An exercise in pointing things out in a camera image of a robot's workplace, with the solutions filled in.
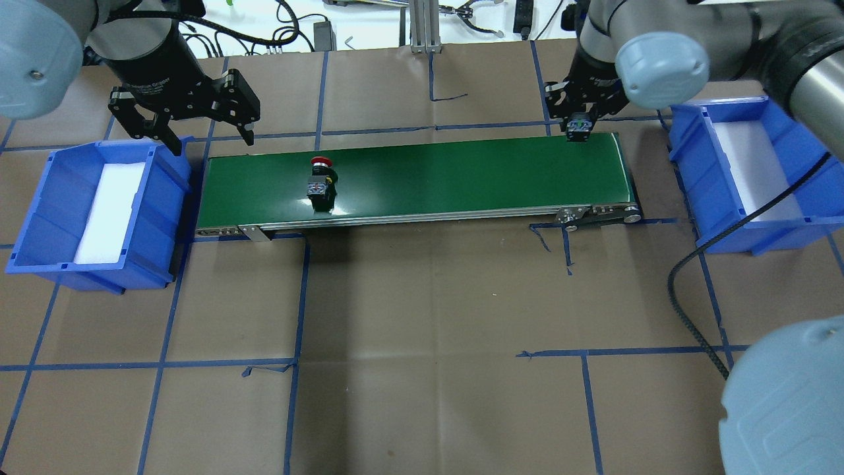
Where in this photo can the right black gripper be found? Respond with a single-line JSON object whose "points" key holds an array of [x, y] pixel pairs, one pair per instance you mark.
{"points": [[595, 78]]}

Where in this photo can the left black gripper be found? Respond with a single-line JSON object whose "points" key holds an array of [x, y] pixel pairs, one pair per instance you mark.
{"points": [[150, 68]]}

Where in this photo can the red mushroom push button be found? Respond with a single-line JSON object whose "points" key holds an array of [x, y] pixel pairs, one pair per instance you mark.
{"points": [[321, 186]]}

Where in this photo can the yellow mushroom push button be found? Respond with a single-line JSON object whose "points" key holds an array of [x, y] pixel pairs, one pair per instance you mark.
{"points": [[578, 127]]}

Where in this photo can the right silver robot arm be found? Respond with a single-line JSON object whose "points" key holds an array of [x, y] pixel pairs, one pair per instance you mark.
{"points": [[783, 398]]}

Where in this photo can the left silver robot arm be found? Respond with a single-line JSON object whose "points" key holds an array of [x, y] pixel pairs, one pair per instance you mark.
{"points": [[43, 44]]}

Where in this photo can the green conveyor belt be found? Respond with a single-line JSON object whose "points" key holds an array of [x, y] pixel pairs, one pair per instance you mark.
{"points": [[580, 184]]}

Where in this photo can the left blue plastic bin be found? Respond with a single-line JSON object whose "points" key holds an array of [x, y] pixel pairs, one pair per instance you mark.
{"points": [[56, 219]]}

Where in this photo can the blue plastic bin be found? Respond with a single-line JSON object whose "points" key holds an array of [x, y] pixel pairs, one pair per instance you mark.
{"points": [[812, 212], [56, 219]]}

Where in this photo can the white foam pad left bin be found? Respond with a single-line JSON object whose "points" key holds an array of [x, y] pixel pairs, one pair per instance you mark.
{"points": [[110, 213]]}

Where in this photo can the black power adapter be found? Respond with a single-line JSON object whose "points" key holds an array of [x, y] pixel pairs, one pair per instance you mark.
{"points": [[324, 38]]}

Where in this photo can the right blue plastic bin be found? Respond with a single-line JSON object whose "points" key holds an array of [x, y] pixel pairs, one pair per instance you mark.
{"points": [[812, 212]]}

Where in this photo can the aluminium frame post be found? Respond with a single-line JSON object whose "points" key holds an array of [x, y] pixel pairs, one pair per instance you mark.
{"points": [[424, 26]]}

